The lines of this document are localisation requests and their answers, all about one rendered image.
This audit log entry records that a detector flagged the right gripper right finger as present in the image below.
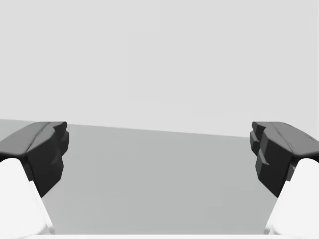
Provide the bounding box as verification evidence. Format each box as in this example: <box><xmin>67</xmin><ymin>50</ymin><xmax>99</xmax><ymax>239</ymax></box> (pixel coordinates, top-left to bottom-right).
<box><xmin>250</xmin><ymin>121</ymin><xmax>319</xmax><ymax>236</ymax></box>

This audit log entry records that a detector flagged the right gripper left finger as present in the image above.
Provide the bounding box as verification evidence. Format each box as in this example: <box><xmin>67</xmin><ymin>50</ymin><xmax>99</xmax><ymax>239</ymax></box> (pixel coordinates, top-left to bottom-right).
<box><xmin>0</xmin><ymin>121</ymin><xmax>70</xmax><ymax>236</ymax></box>

